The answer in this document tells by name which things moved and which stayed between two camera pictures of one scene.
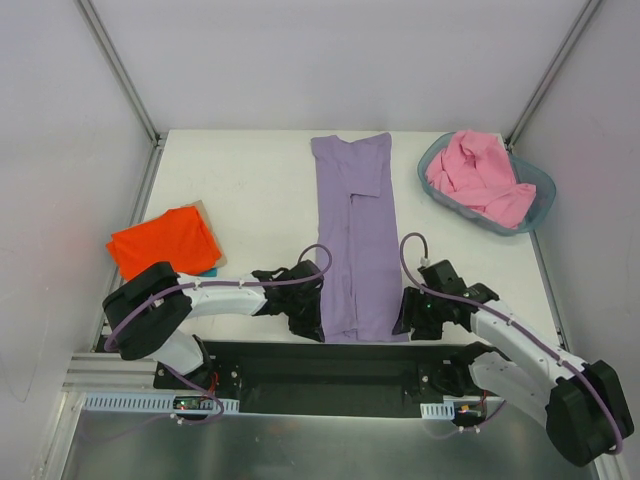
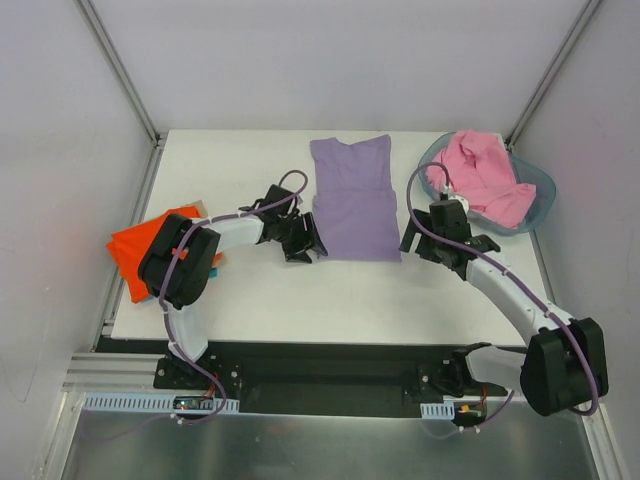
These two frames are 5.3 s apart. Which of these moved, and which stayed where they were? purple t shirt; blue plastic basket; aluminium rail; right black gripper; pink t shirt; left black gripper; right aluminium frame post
Moved: purple t shirt; left black gripper; right black gripper
Stayed: blue plastic basket; aluminium rail; right aluminium frame post; pink t shirt
